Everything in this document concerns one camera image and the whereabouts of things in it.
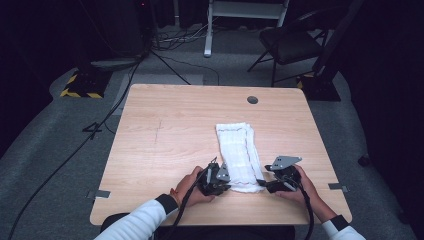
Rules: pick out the black caster wheel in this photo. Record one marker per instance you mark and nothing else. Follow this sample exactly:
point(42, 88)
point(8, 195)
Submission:
point(364, 160)

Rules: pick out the black folding chair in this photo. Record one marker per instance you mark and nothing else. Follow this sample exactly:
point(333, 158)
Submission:
point(290, 43)

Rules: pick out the person's right hand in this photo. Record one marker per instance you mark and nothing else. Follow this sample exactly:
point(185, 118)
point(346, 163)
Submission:
point(308, 190)

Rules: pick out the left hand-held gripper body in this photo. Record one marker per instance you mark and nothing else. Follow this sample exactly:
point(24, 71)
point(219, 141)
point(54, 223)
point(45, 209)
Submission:
point(215, 181)

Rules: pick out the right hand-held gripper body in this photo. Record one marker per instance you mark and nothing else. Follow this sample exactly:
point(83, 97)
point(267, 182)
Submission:
point(287, 171)

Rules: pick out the black stand yellow striped base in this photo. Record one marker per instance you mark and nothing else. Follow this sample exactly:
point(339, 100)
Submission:
point(321, 83)
point(85, 85)

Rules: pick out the white desk frame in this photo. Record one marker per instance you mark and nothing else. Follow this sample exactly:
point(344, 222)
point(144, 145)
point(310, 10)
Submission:
point(208, 33)

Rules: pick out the white towel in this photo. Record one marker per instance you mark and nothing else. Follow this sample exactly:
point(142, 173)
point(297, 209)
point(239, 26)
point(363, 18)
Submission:
point(240, 156)

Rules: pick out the grey tape strip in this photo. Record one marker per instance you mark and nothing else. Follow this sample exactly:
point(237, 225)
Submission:
point(100, 193)
point(338, 187)

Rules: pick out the person's left hand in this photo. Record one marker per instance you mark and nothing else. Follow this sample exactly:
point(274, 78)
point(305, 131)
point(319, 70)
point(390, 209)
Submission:
point(188, 190)

